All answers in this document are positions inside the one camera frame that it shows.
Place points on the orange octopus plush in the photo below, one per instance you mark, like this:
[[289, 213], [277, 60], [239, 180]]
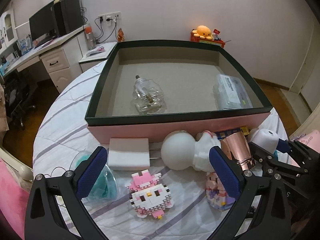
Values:
[[202, 32]]

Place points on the teal toy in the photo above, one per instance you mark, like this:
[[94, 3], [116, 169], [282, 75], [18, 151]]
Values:
[[104, 190]]

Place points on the red toy storage box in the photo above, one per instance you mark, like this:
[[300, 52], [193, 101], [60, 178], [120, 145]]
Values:
[[193, 38]]

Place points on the white power adapter block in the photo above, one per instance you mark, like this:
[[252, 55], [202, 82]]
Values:
[[130, 154]]

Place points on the black computer monitor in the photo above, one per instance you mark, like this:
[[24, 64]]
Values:
[[42, 22]]

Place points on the blue yellow flat box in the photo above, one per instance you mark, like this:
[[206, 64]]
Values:
[[222, 134]]

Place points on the white wall power strip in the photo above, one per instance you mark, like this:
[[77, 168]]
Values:
[[109, 18]]

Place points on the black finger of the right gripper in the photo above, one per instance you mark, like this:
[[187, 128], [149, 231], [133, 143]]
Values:
[[279, 170]]

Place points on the pink purple brick figure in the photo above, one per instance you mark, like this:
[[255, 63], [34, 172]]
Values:
[[216, 194]]

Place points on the clear plastic packaged item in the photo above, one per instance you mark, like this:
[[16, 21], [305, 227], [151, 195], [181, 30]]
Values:
[[230, 93]]

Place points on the white round-head figurine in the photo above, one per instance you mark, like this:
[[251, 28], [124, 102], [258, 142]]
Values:
[[180, 150]]

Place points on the white low side cabinet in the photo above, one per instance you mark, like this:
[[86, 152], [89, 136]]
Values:
[[96, 56]]

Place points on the black computer tower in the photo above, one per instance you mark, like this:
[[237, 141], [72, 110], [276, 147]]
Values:
[[67, 16]]

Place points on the white plug night light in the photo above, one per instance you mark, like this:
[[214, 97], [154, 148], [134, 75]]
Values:
[[265, 138]]

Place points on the orange capped bottle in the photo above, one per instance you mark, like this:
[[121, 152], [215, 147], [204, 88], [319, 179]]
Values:
[[91, 41]]

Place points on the clear glass bottle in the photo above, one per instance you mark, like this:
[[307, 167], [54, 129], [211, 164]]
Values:
[[148, 97]]

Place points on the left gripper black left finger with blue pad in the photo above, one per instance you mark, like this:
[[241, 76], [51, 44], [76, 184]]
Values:
[[44, 220]]

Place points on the white desk with drawers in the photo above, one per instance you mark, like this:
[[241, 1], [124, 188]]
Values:
[[60, 58]]

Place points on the pink white brick chick figure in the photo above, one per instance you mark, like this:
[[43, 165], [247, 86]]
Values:
[[148, 196]]

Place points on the rose gold shiny cylinder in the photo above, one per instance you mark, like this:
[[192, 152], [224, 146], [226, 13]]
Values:
[[236, 147]]

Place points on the white glass door cabinet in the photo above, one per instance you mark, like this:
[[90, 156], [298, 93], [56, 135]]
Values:
[[8, 30]]

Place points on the pink box with dark rim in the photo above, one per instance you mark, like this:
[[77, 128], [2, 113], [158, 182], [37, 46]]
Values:
[[112, 115]]

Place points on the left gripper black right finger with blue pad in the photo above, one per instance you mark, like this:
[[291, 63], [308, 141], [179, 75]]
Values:
[[271, 219]]

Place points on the pink bedding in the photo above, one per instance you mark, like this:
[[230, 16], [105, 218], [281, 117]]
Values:
[[13, 201]]

